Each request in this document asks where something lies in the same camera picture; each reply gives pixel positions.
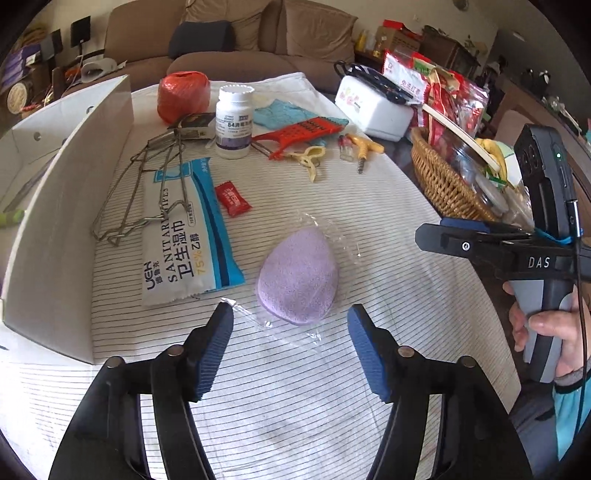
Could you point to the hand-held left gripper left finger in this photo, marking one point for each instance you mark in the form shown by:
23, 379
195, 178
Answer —
212, 350

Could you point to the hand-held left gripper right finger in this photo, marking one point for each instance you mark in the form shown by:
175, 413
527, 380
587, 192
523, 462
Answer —
369, 357

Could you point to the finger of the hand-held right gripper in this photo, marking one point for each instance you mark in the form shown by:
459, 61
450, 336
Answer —
461, 223
461, 245

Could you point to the purple sponge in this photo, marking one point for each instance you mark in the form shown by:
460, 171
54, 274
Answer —
298, 281

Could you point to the white cardboard box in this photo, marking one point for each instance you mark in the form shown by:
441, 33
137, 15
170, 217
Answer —
60, 207

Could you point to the person's right forearm teal sleeve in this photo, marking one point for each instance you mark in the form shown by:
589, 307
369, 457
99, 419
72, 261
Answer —
572, 408

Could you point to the person's right hand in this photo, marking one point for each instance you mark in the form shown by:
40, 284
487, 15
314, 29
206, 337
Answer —
575, 332

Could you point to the white green bowl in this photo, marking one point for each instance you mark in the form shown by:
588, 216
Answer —
510, 161

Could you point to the wicker basket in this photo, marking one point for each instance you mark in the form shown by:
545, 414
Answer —
438, 180

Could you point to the bananas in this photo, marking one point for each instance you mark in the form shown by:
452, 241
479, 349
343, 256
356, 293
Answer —
489, 150

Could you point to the white striped tablecloth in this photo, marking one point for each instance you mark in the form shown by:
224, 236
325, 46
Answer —
360, 258

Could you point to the blue white wet wipes pack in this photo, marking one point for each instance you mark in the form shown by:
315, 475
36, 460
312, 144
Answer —
184, 240

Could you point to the pile of red snack packets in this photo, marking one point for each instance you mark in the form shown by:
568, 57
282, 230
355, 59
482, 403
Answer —
443, 87

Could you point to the small clear red clip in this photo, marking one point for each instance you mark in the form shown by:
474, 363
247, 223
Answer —
345, 148

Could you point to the white flowered tissue box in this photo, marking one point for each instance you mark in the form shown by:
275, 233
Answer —
374, 108

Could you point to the red wrapped candy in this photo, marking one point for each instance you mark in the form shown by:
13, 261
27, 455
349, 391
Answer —
233, 198

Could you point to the dark wooden cabinet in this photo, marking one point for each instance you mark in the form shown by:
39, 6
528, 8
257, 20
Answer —
450, 53

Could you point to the black plastic hanger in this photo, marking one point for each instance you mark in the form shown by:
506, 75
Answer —
369, 76

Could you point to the person's grey trouser leg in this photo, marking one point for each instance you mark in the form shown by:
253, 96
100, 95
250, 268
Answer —
535, 429

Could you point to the orange plastic grater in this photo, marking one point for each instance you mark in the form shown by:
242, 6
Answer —
304, 131

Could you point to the yellow bottles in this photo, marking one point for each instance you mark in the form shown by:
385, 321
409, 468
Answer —
364, 40

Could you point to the teal knitted cloth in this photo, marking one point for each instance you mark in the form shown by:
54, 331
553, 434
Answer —
286, 113

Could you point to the white pill bottle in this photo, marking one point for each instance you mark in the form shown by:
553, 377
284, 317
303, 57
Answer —
234, 124

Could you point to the tan sofa cushion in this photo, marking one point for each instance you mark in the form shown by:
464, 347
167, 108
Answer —
318, 25
217, 11

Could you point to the long metal tweezers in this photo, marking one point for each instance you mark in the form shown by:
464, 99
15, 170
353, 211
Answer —
32, 184

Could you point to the orange-red twine ball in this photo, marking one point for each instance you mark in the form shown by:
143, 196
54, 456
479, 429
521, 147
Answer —
182, 97

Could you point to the brown sofa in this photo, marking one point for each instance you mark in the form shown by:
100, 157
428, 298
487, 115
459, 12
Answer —
258, 60

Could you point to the grey neck massager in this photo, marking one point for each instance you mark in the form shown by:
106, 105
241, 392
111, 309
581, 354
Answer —
97, 68

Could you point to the dark blue pillow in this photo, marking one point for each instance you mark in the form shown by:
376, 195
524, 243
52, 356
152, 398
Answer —
201, 39

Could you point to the round decorated tin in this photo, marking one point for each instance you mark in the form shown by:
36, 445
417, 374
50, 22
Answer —
18, 98

